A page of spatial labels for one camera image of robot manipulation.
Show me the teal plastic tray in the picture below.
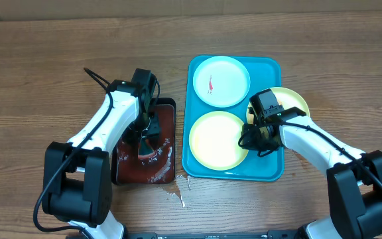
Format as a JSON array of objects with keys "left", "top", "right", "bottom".
[{"left": 182, "top": 55, "right": 285, "bottom": 181}]

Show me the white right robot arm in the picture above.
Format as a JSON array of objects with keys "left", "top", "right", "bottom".
[{"left": 238, "top": 106, "right": 382, "bottom": 238}]

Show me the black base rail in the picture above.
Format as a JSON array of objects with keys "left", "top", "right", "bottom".
[{"left": 65, "top": 226, "right": 311, "bottom": 239}]

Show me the yellow plate with small smear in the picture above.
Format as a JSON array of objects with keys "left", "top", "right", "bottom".
[{"left": 245, "top": 86, "right": 310, "bottom": 125}]

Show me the light blue plate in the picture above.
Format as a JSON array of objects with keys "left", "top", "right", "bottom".
[{"left": 192, "top": 56, "right": 251, "bottom": 108}]

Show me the teal and red sponge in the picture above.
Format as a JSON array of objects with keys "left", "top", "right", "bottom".
[{"left": 137, "top": 139, "right": 156, "bottom": 160}]

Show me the black wash basin tray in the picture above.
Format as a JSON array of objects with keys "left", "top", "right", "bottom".
[{"left": 111, "top": 98, "right": 176, "bottom": 185}]

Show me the yellow plate with long smear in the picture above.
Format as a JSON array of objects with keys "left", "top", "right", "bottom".
[{"left": 188, "top": 111, "right": 248, "bottom": 171}]

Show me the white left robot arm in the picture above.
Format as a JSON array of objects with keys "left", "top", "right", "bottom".
[{"left": 33, "top": 75, "right": 159, "bottom": 238}]

